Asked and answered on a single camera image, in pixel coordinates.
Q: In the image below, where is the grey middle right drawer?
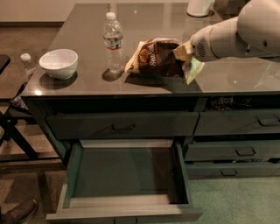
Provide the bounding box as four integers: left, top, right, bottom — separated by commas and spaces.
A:
185, 140, 280, 161

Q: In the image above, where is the dark snack bag in drawer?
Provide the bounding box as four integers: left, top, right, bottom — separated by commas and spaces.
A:
208, 96, 252, 111

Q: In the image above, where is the grey bottom right drawer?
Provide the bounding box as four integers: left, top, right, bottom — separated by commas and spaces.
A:
186, 162, 280, 179

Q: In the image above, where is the white ceramic bowl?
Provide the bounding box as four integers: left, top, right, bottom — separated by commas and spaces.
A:
39, 49, 78, 80

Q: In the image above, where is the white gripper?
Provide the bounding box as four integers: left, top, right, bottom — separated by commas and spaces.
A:
173, 25, 218, 62

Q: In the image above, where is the brown leather shoe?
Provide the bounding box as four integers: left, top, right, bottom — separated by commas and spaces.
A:
0, 199, 38, 224

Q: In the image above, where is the clear plastic water bottle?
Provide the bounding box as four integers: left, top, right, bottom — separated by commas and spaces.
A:
103, 12, 125, 74

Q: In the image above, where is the dark wooden side table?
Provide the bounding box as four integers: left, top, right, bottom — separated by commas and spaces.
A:
0, 53, 67, 170

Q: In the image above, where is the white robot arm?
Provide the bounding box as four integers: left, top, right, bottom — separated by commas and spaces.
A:
173, 0, 280, 62

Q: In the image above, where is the small bottle on side table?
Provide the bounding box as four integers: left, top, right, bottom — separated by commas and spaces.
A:
20, 53, 37, 78

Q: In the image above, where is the grey top left drawer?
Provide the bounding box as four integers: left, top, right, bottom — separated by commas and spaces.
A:
46, 111, 199, 140

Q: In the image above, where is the brown chip bag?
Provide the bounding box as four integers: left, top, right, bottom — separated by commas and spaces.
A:
125, 38, 205, 84

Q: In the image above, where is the white paper towel roll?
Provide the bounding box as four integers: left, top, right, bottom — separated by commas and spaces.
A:
186, 0, 211, 18

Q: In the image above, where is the open grey middle drawer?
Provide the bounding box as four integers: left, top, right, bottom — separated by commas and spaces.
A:
46, 140, 202, 224

